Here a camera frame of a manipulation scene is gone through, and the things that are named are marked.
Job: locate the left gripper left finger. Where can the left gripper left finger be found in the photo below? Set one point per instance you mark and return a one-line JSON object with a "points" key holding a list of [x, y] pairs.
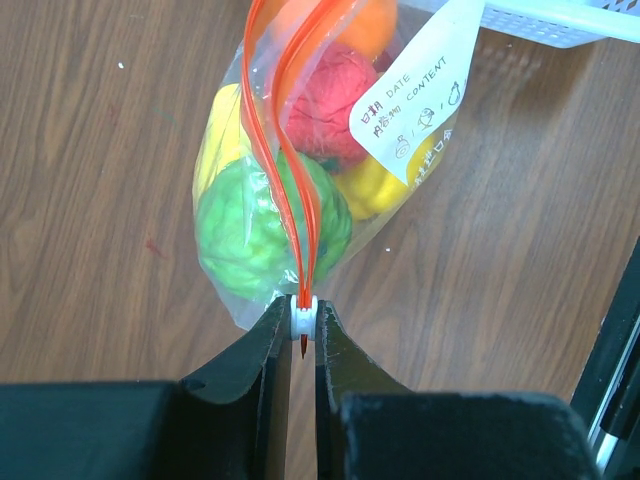
{"points": [[225, 420]]}

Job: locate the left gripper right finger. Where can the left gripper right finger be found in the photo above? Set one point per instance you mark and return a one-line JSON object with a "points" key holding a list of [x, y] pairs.
{"points": [[370, 426]]}

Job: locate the green fake custard apple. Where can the green fake custard apple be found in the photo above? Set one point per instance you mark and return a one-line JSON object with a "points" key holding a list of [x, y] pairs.
{"points": [[241, 242]]}

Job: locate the yellow fake bell pepper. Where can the yellow fake bell pepper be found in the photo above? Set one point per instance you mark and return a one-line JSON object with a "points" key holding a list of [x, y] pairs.
{"points": [[371, 190]]}

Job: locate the clear zip top bag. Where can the clear zip top bag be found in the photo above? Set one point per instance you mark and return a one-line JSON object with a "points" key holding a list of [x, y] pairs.
{"points": [[421, 81]]}

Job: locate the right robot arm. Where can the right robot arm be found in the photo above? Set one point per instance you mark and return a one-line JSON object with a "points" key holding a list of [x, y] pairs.
{"points": [[607, 393]]}

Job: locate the yellow fake lemon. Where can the yellow fake lemon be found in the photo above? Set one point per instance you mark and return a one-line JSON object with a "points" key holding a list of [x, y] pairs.
{"points": [[225, 139]]}

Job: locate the orange fake orange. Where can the orange fake orange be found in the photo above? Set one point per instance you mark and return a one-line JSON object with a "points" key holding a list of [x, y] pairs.
{"points": [[369, 31]]}

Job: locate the white plastic basket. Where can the white plastic basket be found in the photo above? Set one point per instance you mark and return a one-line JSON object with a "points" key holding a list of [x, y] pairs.
{"points": [[564, 24]]}

